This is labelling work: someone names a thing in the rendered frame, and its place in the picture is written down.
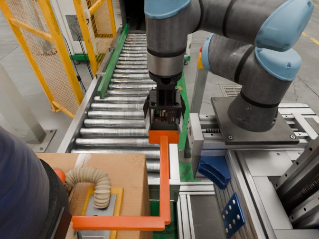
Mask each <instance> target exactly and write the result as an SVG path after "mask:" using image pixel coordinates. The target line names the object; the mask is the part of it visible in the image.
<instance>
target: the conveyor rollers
mask: <svg viewBox="0 0 319 239"><path fill-rule="evenodd" d="M146 49H147V41H146V33H128V34H127V36H126V39H125V41H124V44H123V47H122V50H121V52H120V55H119V58H118V60H117V63H116V66H115V68H114V71H113V74H112V76H111V79H110V81H109V84H108V87H107V89H106V92H105V96H104V97H103V99H99V96H95V97H94V101H95V102H129V103H92V105H91V108H92V109H93V110H143V103H144V101H145V99H146V98H147V94H149V90H151V89H152V87H156V86H157V83H156V82H155V81H153V80H152V79H150V77H149V70H148V68H147V50H146ZM117 96H121V97H117ZM88 117H92V118H144V112H143V111H89V112H88ZM84 125H85V126H144V127H145V122H144V119H85V120H84ZM80 134H81V135H86V136H149V135H148V133H146V129H105V128H81V130H80ZM75 143H76V145H77V146H131V147H160V144H149V139H146V138H77V139H76V142H75ZM71 153H113V154H145V155H146V158H160V150H111V149H72V151H71ZM146 165H147V171H153V172H160V163H146Z"/></svg>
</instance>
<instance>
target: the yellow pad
mask: <svg viewBox="0 0 319 239"><path fill-rule="evenodd" d="M95 190H96V189H95V187H89V189H88V192H87V195H86V199H85V202H84V206H83V209H82V213H81V216H120V214H121V207H122V199H123V192H124V190H123V188H122V187H111V189H110V191H111V192H110V200H109V203H108V204H109V205H108V206H107V207H105V208H96V207H94V206H93V200H94V194H95ZM117 233H118V231H117V230H81V235H82V236H104V237H105V239H117Z"/></svg>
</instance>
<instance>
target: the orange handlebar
mask: <svg viewBox="0 0 319 239"><path fill-rule="evenodd" d="M53 170H54V171H55V173H56V174H57V175H58V177H59V178H60V179H61V181H62V182H63V184H64V183H65V180H66V175H65V173H64V172H63V171H62V170H61V169H57V168H54V169H53ZM71 221H72V222H73V229H74V230H131V231H164V229H165V225H169V224H170V221H171V216H170V188H169V146H168V136H160V178H159V217H153V216H72V219H71Z"/></svg>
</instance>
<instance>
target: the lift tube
mask: <svg viewBox="0 0 319 239"><path fill-rule="evenodd" d="M48 204H49V179H48V176H47V173H46V171H45V169H44V167H43V165H42V163H41V161H40V160H39V158H38V156H37V155H36V153H35V152H34V151H33V150H32V149H31V147H30V146H29V145H28V144H26V143H25V142H24V141H23V140H22V139H20V138H18V137H17V136H15V135H13V134H12V133H10V132H8V131H6V130H5V129H4V128H3V127H2V126H1V125H0V239H37V237H38V235H39V233H40V232H41V230H42V228H43V226H44V223H45V220H46V218H47V214H48Z"/></svg>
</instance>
